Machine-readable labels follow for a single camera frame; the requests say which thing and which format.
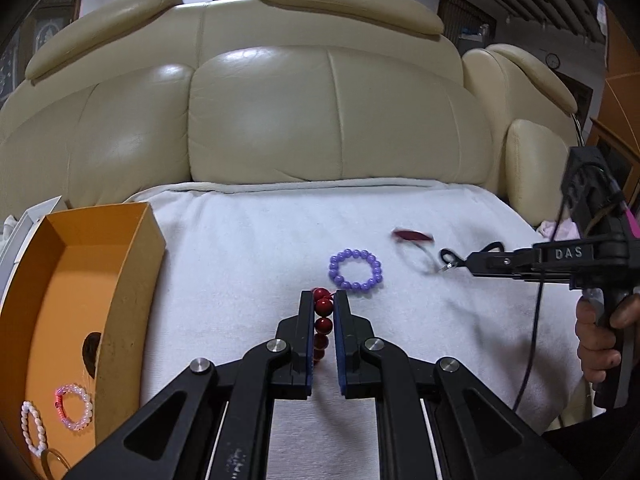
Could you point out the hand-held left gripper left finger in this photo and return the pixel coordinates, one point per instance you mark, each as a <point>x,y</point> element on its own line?
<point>305,340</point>

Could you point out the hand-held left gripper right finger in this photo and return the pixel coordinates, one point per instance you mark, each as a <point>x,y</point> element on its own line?
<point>344,340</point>

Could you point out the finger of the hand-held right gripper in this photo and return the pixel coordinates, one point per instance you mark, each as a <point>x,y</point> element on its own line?
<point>500,262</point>

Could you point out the orange cardboard box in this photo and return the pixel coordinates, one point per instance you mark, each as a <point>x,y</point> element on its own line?
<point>127,280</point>

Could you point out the silver metal bangle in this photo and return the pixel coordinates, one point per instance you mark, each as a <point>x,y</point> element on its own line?
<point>46,462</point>

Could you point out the person's right hand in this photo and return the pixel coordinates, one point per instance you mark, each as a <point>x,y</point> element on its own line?
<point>592,340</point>

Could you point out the pink cloth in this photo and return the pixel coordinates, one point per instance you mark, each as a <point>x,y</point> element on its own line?
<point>562,230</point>

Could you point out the white towel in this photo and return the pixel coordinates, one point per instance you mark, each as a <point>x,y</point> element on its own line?
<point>250,260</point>

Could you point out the wooden cabinet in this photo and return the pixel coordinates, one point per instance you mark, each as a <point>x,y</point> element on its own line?
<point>620,110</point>

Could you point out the cream leather sofa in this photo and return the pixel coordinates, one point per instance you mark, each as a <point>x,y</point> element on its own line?
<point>320,110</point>

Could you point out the white box lid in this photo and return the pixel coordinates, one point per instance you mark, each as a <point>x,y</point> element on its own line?
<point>30,225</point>

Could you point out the wooden door with patterned glass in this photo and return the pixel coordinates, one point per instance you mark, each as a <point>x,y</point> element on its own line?
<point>40,25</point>

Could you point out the round wall clock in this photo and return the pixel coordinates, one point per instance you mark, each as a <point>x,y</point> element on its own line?
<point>553,60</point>

